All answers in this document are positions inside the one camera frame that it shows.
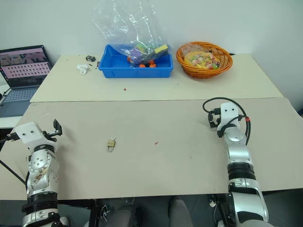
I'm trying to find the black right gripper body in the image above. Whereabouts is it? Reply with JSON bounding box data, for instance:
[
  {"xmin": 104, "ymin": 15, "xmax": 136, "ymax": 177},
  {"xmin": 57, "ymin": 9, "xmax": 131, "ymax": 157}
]
[{"xmin": 212, "ymin": 107, "xmax": 222, "ymax": 130}]

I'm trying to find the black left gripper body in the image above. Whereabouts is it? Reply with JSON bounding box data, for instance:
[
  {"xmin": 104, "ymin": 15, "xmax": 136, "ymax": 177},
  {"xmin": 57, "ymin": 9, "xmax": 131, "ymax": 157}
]
[{"xmin": 42, "ymin": 129, "xmax": 59, "ymax": 143}]

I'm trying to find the orange woven basket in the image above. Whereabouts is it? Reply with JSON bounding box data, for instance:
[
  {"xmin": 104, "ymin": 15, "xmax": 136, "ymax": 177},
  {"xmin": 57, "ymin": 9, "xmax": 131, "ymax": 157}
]
[{"xmin": 175, "ymin": 42, "xmax": 234, "ymax": 79}]

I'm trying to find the wrapped plate of toy food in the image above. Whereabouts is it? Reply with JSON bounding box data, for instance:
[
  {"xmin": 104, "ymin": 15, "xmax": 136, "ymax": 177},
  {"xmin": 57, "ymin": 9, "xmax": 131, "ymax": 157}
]
[{"xmin": 184, "ymin": 51, "xmax": 223, "ymax": 70}]

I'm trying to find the open laptop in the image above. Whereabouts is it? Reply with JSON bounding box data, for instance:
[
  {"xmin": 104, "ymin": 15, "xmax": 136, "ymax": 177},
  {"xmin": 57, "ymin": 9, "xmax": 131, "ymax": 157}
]
[{"xmin": 0, "ymin": 45, "xmax": 53, "ymax": 118}]

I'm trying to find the crumpled white tissue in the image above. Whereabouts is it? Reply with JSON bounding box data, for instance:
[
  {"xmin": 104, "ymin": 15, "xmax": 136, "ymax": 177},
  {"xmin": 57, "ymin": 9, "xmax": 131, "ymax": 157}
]
[{"xmin": 76, "ymin": 64, "xmax": 89, "ymax": 76}]

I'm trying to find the wrapped brown toy food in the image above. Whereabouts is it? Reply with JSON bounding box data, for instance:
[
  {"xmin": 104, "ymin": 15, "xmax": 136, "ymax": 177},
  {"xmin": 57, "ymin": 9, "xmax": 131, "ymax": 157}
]
[{"xmin": 180, "ymin": 43, "xmax": 205, "ymax": 57}]

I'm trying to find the yellow sponge block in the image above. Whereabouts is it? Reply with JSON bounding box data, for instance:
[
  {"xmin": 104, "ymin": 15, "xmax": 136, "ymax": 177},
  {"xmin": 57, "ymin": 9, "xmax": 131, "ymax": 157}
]
[{"xmin": 154, "ymin": 44, "xmax": 169, "ymax": 54}]

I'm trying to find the blue plastic bin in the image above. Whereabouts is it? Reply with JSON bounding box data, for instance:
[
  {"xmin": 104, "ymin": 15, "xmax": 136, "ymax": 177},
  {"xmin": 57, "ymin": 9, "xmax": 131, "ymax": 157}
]
[{"xmin": 98, "ymin": 44, "xmax": 174, "ymax": 79}]

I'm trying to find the dark rounded shape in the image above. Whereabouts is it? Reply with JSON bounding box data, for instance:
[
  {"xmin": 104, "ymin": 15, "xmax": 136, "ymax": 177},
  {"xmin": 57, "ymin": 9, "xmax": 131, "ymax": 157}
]
[
  {"xmin": 167, "ymin": 197, "xmax": 194, "ymax": 227},
  {"xmin": 111, "ymin": 203, "xmax": 144, "ymax": 227}
]

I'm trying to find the purple toy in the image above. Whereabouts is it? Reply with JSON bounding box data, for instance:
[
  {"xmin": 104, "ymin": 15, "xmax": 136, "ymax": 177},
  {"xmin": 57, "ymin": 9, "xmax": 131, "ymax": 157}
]
[{"xmin": 129, "ymin": 44, "xmax": 147, "ymax": 59}]

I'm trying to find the clear plastic bag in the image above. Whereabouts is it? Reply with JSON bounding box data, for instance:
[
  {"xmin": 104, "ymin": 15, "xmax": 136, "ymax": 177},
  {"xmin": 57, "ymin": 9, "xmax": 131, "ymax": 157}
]
[{"xmin": 91, "ymin": 0, "xmax": 170, "ymax": 67}]

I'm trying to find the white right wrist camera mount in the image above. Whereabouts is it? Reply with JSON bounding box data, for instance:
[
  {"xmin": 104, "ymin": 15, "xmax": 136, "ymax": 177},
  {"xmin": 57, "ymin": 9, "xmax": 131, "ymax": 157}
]
[{"xmin": 217, "ymin": 102, "xmax": 240, "ymax": 133}]

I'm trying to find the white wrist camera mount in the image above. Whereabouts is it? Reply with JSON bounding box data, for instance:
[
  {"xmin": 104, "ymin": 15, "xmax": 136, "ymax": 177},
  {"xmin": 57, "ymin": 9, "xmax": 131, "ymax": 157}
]
[
  {"xmin": 13, "ymin": 122, "xmax": 58, "ymax": 145},
  {"xmin": 217, "ymin": 102, "xmax": 240, "ymax": 133}
]

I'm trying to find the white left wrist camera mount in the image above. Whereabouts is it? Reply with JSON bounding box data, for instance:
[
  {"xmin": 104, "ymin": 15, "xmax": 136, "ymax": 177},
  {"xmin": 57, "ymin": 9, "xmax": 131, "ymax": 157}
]
[{"xmin": 13, "ymin": 122, "xmax": 58, "ymax": 145}]

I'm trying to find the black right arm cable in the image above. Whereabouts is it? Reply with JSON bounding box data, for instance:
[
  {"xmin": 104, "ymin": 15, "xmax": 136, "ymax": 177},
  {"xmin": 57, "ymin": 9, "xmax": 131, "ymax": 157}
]
[{"xmin": 202, "ymin": 97, "xmax": 252, "ymax": 146}]

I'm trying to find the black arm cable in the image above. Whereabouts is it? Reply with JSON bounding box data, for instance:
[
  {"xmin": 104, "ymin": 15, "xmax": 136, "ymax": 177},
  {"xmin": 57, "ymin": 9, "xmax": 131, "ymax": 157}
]
[
  {"xmin": 0, "ymin": 133, "xmax": 27, "ymax": 185},
  {"xmin": 202, "ymin": 97, "xmax": 252, "ymax": 146}
]

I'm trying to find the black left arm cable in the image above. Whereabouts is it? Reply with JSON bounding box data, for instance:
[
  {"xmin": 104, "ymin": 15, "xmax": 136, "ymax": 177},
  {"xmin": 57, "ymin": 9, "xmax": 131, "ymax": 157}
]
[{"xmin": 0, "ymin": 133, "xmax": 27, "ymax": 185}]

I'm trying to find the black table frame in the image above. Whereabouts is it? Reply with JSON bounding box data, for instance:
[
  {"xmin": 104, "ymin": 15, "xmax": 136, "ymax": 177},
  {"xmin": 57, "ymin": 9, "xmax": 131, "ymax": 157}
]
[{"xmin": 56, "ymin": 199, "xmax": 112, "ymax": 227}]

